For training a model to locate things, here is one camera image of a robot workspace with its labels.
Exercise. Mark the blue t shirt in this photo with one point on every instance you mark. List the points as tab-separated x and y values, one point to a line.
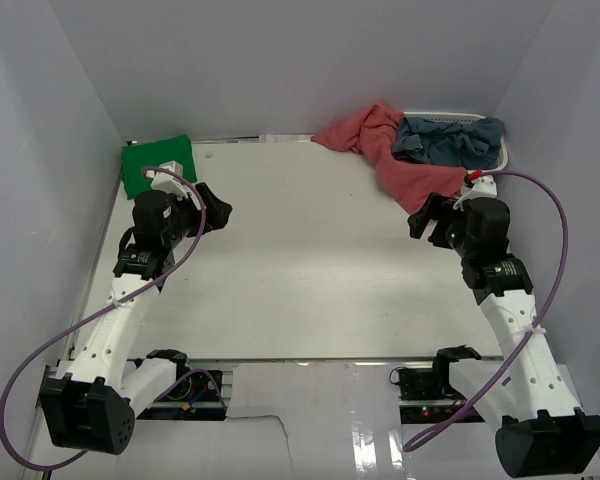
445	142

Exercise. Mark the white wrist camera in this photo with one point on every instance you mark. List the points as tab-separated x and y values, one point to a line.
167	178
476	185

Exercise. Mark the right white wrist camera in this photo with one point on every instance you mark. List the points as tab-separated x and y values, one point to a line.
476	185

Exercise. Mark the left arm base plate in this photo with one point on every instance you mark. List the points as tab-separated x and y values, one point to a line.
196	399

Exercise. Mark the folded green t shirt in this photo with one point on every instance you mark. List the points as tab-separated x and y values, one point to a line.
135	157

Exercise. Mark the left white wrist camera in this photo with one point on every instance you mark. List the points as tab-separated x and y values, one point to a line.
167	178

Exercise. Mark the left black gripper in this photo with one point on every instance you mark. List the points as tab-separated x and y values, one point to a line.
216	211

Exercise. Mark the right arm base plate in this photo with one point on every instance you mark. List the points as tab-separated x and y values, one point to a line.
422	401

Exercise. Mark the red t shirt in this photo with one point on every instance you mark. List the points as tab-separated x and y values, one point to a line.
371	133

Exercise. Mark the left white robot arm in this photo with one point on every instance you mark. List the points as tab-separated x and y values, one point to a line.
93	403

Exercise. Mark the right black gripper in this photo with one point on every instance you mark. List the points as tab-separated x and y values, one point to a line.
435	207

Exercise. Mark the white plastic basket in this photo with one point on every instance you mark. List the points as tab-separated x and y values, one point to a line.
495	145

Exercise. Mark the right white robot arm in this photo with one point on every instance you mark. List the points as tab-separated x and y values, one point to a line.
540	428

